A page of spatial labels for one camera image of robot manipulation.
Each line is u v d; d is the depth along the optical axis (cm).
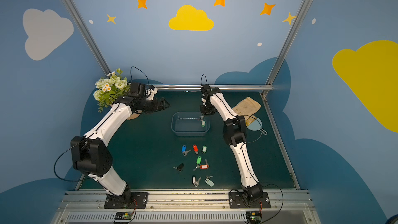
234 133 66
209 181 80
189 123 104
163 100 78
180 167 86
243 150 66
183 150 91
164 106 77
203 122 104
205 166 86
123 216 72
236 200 74
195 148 93
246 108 112
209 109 89
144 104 72
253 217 73
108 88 76
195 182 80
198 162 88
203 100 107
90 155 45
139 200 75
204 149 91
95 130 49
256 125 102
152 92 75
